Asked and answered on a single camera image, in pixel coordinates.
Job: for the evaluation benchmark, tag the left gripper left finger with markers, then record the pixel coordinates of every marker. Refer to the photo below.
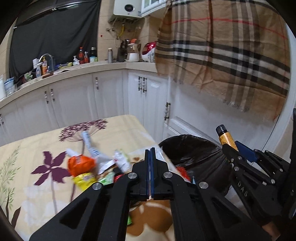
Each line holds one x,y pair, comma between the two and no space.
100,212

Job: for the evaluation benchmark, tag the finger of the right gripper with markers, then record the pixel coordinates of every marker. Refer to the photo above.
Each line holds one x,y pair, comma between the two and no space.
246,152
240,164

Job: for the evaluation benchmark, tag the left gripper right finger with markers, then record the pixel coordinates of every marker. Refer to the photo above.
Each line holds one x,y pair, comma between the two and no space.
196,215

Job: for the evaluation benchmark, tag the orange brown bottle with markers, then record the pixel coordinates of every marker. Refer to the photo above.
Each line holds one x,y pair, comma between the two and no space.
225,137

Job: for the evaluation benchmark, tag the green white snack bag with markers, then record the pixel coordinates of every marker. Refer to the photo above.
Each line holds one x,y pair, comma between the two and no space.
107,178

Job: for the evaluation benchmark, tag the yellow snack bag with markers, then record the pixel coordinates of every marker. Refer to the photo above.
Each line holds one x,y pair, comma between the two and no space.
85,180

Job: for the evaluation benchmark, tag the red plastic bag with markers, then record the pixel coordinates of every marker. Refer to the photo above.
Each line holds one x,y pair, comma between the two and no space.
183,173

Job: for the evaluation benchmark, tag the orange snack bag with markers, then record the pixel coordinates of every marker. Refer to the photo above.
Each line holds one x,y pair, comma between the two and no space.
79,164

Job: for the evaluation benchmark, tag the white blue twisted wrapper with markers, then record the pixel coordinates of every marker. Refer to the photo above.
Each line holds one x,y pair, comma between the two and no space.
102,161

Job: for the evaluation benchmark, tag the white green wrapper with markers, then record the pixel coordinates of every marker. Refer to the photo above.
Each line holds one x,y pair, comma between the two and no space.
122,161

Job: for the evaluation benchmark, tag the black trash bin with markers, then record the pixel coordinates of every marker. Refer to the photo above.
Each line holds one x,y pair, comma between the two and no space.
202,159

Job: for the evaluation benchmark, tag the white kitchen cabinets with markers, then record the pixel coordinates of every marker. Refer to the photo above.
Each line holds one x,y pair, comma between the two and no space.
164,109

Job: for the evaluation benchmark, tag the plaid beige scarf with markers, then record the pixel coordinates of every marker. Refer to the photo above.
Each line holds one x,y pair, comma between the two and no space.
237,51

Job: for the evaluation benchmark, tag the red white appliance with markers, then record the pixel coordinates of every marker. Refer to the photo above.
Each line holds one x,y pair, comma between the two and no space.
148,52

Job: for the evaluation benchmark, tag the white blender jug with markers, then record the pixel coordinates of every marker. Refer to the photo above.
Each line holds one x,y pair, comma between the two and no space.
133,50

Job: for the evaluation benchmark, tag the black lidded jar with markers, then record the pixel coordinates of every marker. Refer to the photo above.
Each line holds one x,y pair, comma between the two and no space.
93,55

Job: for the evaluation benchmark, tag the blue spray bottle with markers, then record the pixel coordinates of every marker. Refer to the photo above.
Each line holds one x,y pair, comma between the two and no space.
38,71

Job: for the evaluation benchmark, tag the orange dish soap bottle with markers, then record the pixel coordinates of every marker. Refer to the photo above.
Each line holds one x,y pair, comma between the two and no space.
44,66

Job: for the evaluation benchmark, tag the dark sauce bottle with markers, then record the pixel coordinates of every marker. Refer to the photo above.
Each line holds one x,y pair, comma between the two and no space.
81,56

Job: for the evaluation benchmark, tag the black knife block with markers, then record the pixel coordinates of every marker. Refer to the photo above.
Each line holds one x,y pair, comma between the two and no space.
122,51

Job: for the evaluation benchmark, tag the chrome faucet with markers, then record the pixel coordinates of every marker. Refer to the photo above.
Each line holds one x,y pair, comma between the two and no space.
48,63

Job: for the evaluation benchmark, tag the steel thermos bottle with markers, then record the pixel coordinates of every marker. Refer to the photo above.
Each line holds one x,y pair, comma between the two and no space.
110,55

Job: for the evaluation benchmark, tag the white water heater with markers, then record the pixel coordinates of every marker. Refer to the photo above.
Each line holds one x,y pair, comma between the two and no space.
125,9

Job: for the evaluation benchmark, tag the black curtain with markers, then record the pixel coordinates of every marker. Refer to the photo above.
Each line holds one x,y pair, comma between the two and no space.
56,28

